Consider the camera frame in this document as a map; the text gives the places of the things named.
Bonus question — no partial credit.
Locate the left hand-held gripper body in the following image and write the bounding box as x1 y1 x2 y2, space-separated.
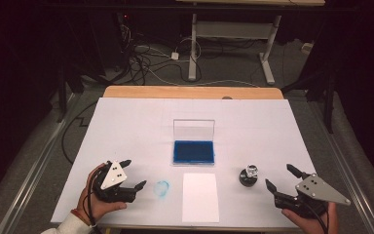
92 160 137 204

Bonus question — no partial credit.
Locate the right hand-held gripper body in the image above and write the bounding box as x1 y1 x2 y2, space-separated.
273 173 352 219

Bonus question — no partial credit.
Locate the crystal knob stamp black base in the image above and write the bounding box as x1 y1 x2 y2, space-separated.
239 164 260 188

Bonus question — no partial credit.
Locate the person's right hand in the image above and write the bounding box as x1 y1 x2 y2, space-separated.
280 201 339 234

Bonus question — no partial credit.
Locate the person's left hand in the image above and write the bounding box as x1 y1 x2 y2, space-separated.
76 162 129 226

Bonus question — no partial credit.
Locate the white paper sheet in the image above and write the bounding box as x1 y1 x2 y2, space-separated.
181 172 221 224

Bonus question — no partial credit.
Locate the blue ink pad clear case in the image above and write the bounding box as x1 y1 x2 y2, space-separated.
171 118 216 167

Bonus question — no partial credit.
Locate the black stand leg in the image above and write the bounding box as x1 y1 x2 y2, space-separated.
323 72 336 135
56 62 70 124

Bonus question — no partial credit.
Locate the beige floor box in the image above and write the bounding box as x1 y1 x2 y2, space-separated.
301 41 315 56

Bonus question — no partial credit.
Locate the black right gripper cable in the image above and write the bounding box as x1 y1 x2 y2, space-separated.
300 198 329 234

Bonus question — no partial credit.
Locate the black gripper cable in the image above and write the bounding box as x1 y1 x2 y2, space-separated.
84 167 104 234
300 198 329 234

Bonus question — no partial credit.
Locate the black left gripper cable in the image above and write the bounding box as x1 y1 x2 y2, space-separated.
84 167 104 234

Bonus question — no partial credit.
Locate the metal floor rail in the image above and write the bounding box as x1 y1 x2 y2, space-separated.
0 93 81 234
310 97 374 234

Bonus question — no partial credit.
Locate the red bracelet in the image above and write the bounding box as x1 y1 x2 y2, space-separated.
70 208 93 227

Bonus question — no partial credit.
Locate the black floor cable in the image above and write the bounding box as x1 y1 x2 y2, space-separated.
60 100 99 166

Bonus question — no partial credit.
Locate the tangle of floor cables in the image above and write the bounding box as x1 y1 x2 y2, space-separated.
116 23 206 86

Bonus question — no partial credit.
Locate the white frame desk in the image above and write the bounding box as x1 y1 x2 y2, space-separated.
175 0 326 86

